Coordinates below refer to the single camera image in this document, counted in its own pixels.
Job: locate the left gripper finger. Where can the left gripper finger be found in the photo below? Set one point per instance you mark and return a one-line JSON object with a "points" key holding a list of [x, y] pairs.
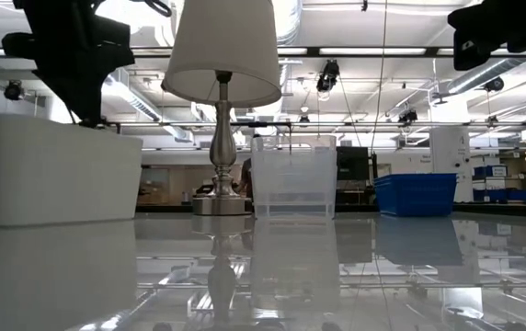
{"points": [[83, 92]]}

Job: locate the black monitor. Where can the black monitor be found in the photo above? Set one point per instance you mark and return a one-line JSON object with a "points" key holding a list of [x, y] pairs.
{"points": [[352, 163]]}

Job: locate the silver ceiling duct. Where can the silver ceiling duct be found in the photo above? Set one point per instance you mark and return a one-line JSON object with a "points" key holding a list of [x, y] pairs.
{"points": [[139, 99], [479, 76]]}

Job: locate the black table frame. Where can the black table frame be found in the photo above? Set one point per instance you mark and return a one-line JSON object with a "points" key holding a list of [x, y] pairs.
{"points": [[497, 209]]}

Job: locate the white building pillar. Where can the white building pillar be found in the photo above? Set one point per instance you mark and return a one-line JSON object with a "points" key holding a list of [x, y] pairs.
{"points": [[450, 163]]}

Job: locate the horizontal black rail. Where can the horizontal black rail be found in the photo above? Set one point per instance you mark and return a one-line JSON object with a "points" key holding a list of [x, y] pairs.
{"points": [[336, 124]]}

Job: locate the clear plastic container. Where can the clear plastic container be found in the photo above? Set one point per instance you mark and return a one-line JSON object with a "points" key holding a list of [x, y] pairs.
{"points": [[293, 184]]}

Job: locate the blue storage bins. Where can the blue storage bins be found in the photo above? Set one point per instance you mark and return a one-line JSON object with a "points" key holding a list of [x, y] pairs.
{"points": [[497, 194]]}

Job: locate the black hanging ceiling camera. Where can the black hanging ceiling camera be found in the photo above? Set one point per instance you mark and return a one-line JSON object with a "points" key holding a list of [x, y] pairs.
{"points": [[408, 116], [328, 76], [494, 84], [13, 90]]}

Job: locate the white shade table lamp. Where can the white shade table lamp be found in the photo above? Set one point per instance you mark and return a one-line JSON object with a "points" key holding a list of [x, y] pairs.
{"points": [[221, 46]]}

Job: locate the person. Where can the person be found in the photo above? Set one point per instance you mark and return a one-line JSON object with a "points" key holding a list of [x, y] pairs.
{"points": [[246, 177]]}

